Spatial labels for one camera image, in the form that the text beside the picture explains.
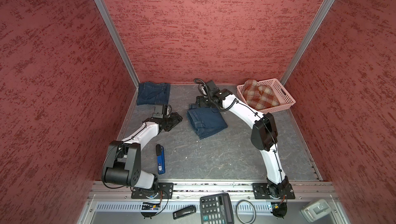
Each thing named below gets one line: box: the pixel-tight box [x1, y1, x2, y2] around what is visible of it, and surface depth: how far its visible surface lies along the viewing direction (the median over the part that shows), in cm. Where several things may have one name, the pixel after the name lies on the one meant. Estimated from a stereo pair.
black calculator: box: [200, 193, 235, 224], surface depth 69 cm
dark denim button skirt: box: [136, 81, 171, 106], surface depth 113 cm
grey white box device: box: [301, 198, 332, 223], surface depth 69 cm
